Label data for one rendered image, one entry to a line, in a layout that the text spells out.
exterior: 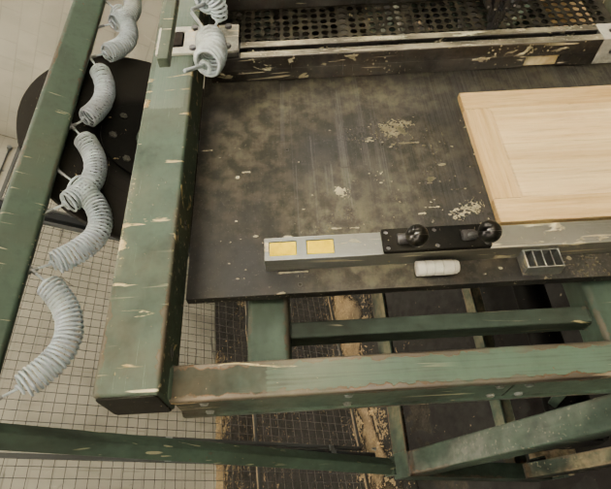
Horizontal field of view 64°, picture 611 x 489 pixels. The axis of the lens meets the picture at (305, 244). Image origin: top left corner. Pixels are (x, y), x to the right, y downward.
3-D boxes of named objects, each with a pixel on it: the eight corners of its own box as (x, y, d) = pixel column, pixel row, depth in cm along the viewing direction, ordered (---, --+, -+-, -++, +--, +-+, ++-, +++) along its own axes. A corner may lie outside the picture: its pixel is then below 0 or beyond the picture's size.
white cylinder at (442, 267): (415, 279, 92) (458, 277, 92) (418, 272, 89) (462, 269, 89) (412, 265, 93) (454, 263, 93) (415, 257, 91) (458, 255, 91)
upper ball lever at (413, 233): (413, 248, 92) (432, 245, 78) (393, 249, 92) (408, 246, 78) (411, 228, 92) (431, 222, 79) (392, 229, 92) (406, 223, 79)
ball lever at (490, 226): (476, 244, 92) (506, 242, 79) (457, 245, 92) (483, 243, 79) (475, 225, 92) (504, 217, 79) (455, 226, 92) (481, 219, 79)
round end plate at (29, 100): (264, 263, 160) (-19, 197, 125) (256, 271, 164) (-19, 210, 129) (263, 96, 203) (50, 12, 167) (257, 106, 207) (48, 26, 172)
